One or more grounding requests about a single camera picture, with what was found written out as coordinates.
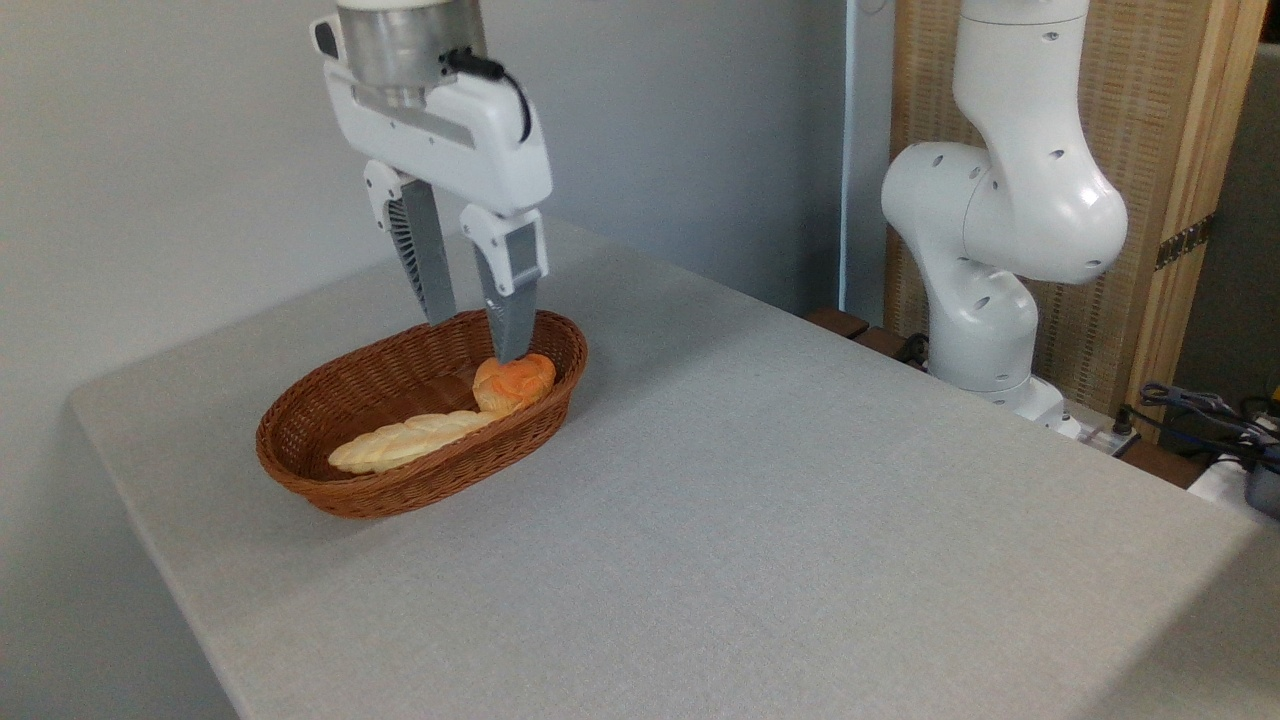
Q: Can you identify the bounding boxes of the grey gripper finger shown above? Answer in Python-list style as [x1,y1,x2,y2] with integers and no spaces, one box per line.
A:
[362,159,459,328]
[459,204,550,367]

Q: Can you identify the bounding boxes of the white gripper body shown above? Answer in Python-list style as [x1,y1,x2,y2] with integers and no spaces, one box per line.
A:
[321,60,554,218]

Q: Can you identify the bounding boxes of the orange round bread roll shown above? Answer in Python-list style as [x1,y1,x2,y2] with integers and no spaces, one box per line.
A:
[471,352,558,417]

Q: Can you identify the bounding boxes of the pale long braided bread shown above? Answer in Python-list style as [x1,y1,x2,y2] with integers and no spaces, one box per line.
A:
[327,409,507,476]

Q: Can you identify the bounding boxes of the brown oval wicker basket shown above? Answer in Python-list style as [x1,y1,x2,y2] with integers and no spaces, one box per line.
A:
[255,308,589,520]

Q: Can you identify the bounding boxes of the brass screen hinge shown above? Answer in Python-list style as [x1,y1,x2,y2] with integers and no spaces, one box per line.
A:
[1154,212,1218,272]

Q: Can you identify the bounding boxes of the dark grey box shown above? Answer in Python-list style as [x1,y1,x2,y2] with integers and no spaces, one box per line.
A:
[1243,448,1280,521]

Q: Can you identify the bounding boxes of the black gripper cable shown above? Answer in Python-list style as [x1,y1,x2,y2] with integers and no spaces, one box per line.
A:
[439,46,534,144]

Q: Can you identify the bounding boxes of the white vertical wall trim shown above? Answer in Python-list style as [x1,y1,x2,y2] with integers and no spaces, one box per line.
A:
[840,0,897,326]

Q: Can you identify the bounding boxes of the wicker screen with wooden frame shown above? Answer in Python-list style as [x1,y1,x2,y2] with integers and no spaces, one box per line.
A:
[885,0,1270,443]

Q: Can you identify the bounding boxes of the black cable bundle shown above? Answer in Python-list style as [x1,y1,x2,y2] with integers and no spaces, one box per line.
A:
[1118,380,1280,471]

